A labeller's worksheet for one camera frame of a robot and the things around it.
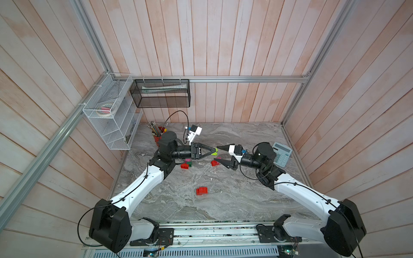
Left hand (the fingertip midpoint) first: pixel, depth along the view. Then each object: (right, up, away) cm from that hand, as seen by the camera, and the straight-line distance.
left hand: (213, 154), depth 65 cm
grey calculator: (+46, -3, +36) cm, 59 cm away
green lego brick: (-12, -8, +32) cm, 35 cm away
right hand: (+2, +1, +3) cm, 4 cm away
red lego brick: (-4, -22, +20) cm, 30 cm away
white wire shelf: (-45, +12, +12) cm, 48 cm away
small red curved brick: (-16, -10, +30) cm, 35 cm away
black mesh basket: (-32, +37, +39) cm, 63 cm away
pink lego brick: (-12, -4, +16) cm, 20 cm away
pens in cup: (-34, +11, +33) cm, 49 cm away
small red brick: (-7, -22, +20) cm, 31 cm away
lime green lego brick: (+1, +1, -2) cm, 2 cm away
